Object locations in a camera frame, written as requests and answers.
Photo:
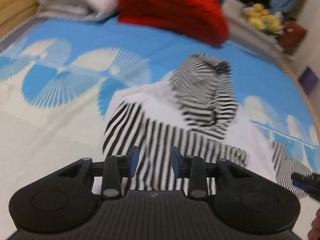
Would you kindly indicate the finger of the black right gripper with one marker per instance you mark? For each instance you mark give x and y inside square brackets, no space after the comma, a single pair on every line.
[309,184]

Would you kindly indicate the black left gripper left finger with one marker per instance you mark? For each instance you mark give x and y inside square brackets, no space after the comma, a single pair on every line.
[75,181]

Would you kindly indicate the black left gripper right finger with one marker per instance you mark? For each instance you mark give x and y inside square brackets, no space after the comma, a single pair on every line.
[224,172]

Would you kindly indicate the black white striped garment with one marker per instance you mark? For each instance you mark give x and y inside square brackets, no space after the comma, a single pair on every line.
[197,112]

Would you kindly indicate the purple box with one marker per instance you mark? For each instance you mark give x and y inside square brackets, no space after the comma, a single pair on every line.
[308,80]

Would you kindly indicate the blue cream patterned bed mat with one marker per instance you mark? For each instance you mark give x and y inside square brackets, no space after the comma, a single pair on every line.
[57,83]

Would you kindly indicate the dark red plush toy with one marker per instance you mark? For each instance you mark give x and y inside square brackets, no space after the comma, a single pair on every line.
[293,36]

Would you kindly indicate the yellow plush toys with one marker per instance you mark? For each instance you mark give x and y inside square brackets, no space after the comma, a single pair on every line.
[261,19]

